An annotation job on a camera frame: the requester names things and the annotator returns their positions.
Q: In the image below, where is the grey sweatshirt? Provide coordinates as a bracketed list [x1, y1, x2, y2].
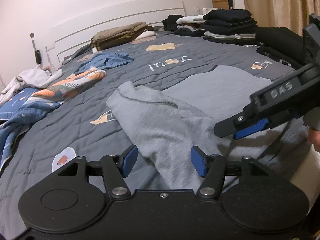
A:
[106, 64, 313, 193]

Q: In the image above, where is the person's right hand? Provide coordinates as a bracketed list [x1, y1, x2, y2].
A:
[307, 128, 320, 153]

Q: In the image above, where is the light grey hoodie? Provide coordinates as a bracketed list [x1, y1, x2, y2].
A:
[0, 68, 63, 105]

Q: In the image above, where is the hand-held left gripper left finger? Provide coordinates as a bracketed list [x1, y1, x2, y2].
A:
[54, 145, 139, 200]

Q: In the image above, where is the blue shirt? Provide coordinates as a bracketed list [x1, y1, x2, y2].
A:
[78, 52, 135, 74]

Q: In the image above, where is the small white cloth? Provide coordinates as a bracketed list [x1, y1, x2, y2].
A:
[135, 30, 158, 41]

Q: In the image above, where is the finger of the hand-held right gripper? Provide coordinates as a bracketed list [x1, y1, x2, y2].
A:
[233, 118, 272, 141]
[214, 109, 270, 138]

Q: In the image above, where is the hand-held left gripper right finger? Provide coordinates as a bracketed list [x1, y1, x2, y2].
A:
[190, 146, 269, 200]

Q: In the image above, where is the grey quilted bedspread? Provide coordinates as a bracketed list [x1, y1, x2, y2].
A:
[0, 27, 310, 230]

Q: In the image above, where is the white headboard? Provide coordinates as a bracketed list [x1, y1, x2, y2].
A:
[49, 1, 187, 66]

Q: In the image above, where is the beige curtain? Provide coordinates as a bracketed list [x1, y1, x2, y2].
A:
[241, 0, 320, 38]

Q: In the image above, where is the pile of black and white clothes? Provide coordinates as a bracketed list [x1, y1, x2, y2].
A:
[162, 15, 208, 37]

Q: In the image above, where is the folded khaki blanket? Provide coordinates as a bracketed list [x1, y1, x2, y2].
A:
[90, 22, 157, 51]

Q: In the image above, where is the blue quilted blanket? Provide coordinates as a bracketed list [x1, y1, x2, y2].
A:
[0, 87, 63, 174]

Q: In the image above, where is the orange patterned cloth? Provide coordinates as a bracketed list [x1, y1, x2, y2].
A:
[32, 67, 107, 103]

